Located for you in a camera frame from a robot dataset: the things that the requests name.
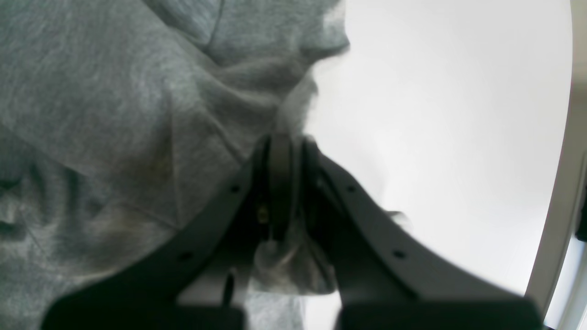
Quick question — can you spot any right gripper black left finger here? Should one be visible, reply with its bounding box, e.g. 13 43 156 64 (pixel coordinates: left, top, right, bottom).
41 134 293 330

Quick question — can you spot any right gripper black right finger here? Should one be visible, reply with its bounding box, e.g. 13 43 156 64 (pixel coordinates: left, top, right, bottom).
302 138 542 330

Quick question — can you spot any grey HUGO T-shirt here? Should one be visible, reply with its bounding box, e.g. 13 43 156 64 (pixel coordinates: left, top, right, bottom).
1 0 349 330

